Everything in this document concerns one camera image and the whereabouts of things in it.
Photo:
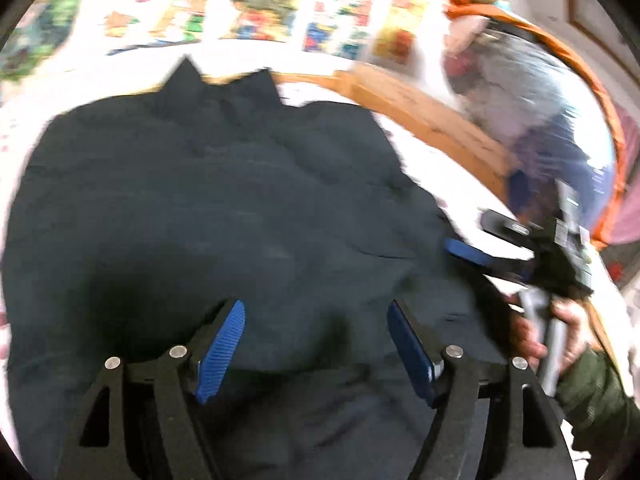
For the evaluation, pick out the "person's right hand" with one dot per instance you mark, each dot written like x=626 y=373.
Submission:
x=575 y=330

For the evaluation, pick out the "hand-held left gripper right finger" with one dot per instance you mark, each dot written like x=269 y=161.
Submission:
x=410 y=350

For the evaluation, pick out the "wooden wall frame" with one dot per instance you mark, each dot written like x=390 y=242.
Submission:
x=575 y=10

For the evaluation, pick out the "dark green drawing poster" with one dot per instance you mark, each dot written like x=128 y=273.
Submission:
x=260 y=5

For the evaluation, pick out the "globe and tower drawing poster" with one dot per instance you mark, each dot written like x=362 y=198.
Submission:
x=340 y=15

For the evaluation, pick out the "yellow bear drawing poster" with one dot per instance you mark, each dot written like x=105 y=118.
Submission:
x=400 y=30

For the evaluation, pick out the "pile of grey clothes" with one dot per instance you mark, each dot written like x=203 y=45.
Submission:
x=530 y=95

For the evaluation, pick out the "pink cloth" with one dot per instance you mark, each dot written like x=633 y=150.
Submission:
x=625 y=170

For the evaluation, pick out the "orange fruit drawing poster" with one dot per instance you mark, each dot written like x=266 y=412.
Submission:
x=165 y=10

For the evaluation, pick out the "black padded jacket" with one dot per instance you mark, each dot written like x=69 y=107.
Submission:
x=225 y=185

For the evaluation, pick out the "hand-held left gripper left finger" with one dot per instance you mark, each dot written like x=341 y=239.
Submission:
x=220 y=355

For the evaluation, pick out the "wooden bed frame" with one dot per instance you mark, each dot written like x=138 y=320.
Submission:
x=425 y=110

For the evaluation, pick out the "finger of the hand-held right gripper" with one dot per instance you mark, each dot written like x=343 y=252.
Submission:
x=505 y=227
x=467 y=252

